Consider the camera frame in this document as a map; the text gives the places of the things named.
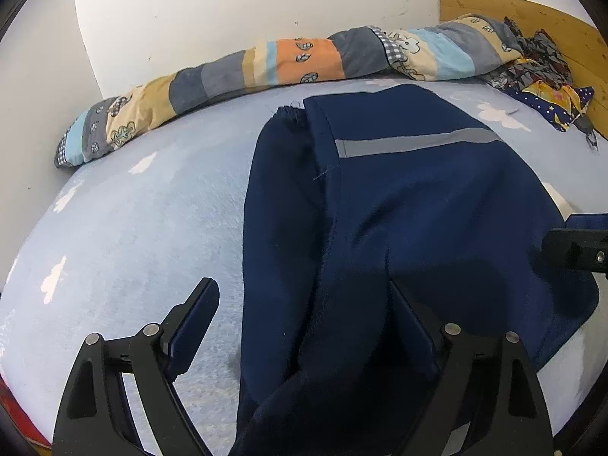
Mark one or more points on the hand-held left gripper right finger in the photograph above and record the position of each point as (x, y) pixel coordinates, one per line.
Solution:
(413, 332)

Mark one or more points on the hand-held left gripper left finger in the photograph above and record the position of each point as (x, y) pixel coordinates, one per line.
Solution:
(194, 327)

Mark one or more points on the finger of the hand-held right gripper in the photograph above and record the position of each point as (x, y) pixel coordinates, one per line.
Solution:
(574, 247)

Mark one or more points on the navy work jacket red collar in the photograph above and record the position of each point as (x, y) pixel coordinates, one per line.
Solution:
(403, 190)

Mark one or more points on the small checkered cloth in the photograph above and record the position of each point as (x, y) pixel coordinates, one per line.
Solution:
(585, 127)

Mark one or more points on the navy dotted cloth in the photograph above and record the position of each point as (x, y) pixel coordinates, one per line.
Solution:
(546, 107)

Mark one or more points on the yellow floral cloth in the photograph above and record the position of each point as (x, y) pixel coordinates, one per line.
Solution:
(539, 88)

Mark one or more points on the grey red patterned garment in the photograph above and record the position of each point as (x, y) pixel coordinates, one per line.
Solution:
(546, 52)

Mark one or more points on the person's red puffer jacket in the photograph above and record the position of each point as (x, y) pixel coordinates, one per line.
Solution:
(14, 413)

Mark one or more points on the wooden headboard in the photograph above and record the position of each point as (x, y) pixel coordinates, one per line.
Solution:
(522, 9)

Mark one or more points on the patchwork printed blanket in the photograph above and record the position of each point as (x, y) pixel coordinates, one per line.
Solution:
(304, 61)

